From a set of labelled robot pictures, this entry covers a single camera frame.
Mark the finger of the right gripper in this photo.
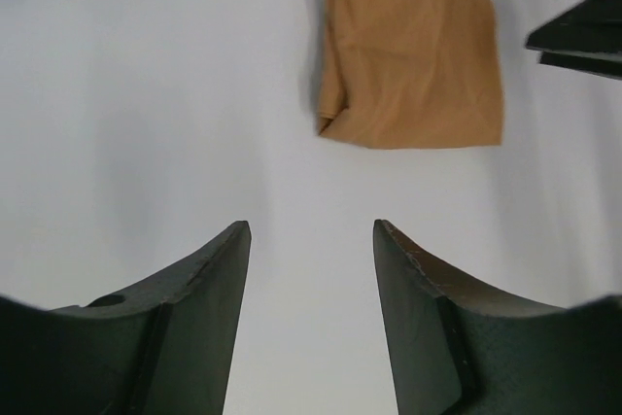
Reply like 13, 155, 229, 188
539, 52, 621, 79
525, 0, 621, 52

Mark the tan tank top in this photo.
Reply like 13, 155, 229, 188
317, 0, 504, 150

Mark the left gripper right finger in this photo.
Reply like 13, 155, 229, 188
373, 220, 621, 414

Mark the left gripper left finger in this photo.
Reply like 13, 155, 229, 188
1, 221, 251, 414

